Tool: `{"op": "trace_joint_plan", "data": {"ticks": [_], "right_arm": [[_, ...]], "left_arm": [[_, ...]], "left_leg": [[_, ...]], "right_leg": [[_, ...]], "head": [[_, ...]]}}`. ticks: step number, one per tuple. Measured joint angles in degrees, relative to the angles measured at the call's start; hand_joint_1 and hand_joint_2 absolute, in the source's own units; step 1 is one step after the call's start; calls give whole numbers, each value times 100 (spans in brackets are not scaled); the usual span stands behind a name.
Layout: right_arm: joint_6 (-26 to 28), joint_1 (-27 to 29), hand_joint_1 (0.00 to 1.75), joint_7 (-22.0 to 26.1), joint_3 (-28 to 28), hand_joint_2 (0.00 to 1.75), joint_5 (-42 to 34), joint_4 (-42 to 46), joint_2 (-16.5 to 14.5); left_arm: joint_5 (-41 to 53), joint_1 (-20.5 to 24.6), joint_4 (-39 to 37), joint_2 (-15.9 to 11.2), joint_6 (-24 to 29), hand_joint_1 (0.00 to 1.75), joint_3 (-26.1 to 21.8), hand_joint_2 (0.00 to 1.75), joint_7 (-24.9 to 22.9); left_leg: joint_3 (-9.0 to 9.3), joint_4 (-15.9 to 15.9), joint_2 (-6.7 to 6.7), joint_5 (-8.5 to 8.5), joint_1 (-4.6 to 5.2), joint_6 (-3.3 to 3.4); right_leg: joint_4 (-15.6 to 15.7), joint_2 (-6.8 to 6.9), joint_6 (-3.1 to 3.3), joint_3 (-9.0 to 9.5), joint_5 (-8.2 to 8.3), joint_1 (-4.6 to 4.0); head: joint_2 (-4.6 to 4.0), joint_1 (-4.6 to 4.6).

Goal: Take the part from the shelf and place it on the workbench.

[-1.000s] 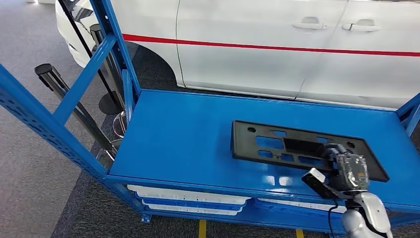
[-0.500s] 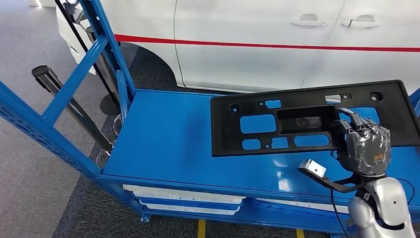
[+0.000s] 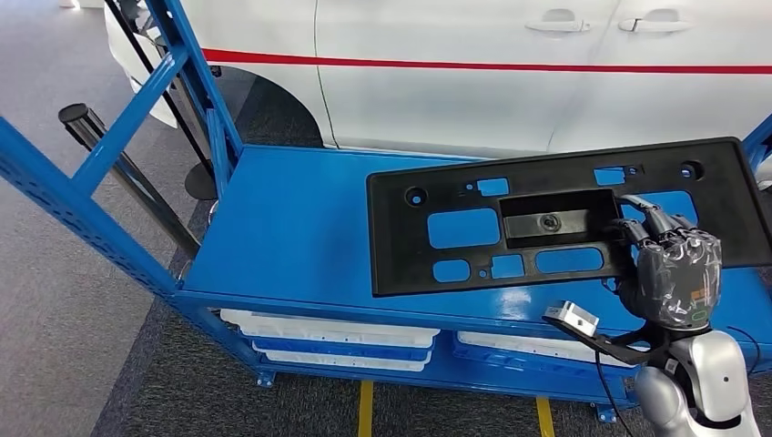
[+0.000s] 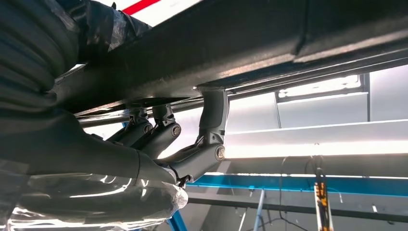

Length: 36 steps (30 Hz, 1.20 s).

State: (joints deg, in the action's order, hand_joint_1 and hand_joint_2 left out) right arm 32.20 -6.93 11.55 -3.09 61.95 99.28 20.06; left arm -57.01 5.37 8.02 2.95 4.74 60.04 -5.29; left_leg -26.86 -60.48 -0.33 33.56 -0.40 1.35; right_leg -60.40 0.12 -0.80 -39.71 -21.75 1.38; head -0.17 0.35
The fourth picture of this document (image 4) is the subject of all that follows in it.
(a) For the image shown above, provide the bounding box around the white car with red stripe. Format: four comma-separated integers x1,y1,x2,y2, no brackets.
95,0,203,28

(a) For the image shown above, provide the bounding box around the large blue metal shelf rack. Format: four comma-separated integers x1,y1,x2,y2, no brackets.
167,173,408,231

